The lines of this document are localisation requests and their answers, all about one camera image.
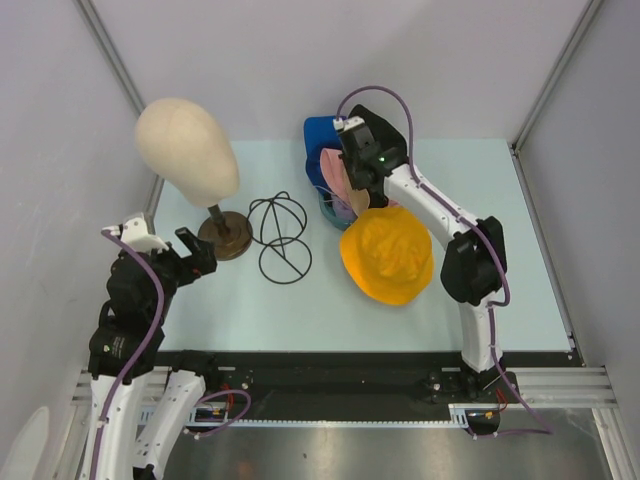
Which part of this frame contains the black bucket hat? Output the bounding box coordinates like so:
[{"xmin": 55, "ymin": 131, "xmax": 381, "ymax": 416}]
[{"xmin": 349, "ymin": 104, "xmax": 408, "ymax": 163}]

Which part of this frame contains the pink bucket hat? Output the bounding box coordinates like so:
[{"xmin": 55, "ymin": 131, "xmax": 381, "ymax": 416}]
[{"xmin": 320, "ymin": 148, "xmax": 398, "ymax": 209}]

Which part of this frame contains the brown round stand base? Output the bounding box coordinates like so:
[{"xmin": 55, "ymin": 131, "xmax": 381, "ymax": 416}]
[{"xmin": 197, "ymin": 205, "xmax": 253, "ymax": 261}]

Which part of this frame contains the purple bucket hat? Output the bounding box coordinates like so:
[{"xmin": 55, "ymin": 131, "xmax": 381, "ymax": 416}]
[{"xmin": 325, "ymin": 194, "xmax": 357, "ymax": 229}]

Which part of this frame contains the blue cap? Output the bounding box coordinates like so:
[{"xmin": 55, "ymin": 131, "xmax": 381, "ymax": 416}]
[{"xmin": 303, "ymin": 116, "xmax": 341, "ymax": 192}]

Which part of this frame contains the yellow bucket hat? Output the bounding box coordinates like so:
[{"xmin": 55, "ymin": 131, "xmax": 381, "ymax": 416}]
[{"xmin": 339, "ymin": 206, "xmax": 434, "ymax": 306}]

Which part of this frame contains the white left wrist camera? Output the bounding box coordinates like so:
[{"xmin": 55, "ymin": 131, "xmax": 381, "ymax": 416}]
[{"xmin": 102, "ymin": 212, "xmax": 169, "ymax": 253}]

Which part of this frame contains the teal plastic basket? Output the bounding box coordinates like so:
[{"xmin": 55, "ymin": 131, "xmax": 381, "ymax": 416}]
[{"xmin": 319, "ymin": 193, "xmax": 357, "ymax": 231}]

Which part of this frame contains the beige hat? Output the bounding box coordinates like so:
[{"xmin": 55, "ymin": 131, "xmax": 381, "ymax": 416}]
[{"xmin": 343, "ymin": 174, "xmax": 370, "ymax": 217}]

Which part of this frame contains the beige mannequin head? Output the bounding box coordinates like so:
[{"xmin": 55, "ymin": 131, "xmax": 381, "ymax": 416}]
[{"xmin": 134, "ymin": 98, "xmax": 240, "ymax": 208}]

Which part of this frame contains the black wire hat stand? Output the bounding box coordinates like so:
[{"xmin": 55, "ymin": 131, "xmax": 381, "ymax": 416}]
[{"xmin": 246, "ymin": 190, "xmax": 313, "ymax": 286}]

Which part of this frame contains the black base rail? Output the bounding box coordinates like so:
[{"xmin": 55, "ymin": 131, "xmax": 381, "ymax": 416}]
[{"xmin": 99, "ymin": 349, "xmax": 586, "ymax": 426}]

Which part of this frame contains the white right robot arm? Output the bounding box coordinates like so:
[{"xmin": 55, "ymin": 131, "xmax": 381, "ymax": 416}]
[{"xmin": 333, "ymin": 116, "xmax": 511, "ymax": 401}]

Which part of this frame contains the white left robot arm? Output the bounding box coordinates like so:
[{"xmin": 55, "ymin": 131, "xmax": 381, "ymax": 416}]
[{"xmin": 81, "ymin": 225, "xmax": 221, "ymax": 479}]

